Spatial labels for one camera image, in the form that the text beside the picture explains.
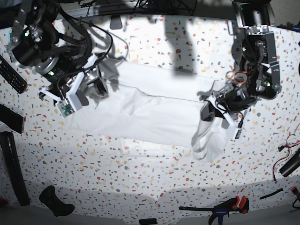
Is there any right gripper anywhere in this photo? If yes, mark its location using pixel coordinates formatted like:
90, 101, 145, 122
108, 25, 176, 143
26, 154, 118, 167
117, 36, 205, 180
39, 54, 108, 117

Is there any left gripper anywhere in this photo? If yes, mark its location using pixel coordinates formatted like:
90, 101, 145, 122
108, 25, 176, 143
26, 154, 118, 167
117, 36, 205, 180
200, 91, 251, 140

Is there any white T-shirt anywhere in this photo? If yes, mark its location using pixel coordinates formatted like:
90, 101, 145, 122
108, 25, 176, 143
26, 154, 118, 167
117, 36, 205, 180
66, 59, 238, 162

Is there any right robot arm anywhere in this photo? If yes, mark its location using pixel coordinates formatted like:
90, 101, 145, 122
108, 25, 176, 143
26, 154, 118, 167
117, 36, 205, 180
7, 0, 108, 117

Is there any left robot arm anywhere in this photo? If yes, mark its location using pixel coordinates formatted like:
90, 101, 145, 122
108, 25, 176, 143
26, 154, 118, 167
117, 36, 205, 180
200, 0, 281, 139

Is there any black table clip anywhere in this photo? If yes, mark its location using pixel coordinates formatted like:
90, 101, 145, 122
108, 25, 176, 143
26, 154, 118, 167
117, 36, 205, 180
110, 15, 122, 30

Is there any terrazzo patterned tablecloth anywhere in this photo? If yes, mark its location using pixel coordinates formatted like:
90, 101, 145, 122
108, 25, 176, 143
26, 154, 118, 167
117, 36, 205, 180
0, 15, 300, 224

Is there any black remote control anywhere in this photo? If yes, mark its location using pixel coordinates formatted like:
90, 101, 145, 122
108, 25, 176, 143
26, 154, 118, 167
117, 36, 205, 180
0, 56, 27, 94

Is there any black flat box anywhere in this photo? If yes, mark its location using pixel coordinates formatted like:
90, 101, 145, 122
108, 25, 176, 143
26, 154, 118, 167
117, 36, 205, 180
0, 105, 24, 134

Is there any black bar clamp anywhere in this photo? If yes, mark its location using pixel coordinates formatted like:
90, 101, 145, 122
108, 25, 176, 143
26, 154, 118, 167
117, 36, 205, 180
179, 196, 249, 225

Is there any black cylinder flashlight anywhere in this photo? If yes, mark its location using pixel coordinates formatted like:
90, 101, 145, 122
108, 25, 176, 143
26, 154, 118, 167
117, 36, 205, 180
279, 149, 300, 177

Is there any black curved stand leg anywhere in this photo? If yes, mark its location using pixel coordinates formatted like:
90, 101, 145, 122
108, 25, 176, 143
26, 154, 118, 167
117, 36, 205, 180
0, 131, 30, 206

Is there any black game controller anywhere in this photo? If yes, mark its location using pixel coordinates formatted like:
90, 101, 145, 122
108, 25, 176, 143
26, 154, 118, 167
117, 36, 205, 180
39, 185, 75, 217

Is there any small black rectangular device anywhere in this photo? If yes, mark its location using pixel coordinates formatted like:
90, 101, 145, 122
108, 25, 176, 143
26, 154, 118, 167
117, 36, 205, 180
139, 218, 158, 225

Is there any black cable piece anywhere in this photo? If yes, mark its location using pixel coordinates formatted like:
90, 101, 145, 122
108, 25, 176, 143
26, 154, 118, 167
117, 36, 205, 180
259, 187, 284, 200

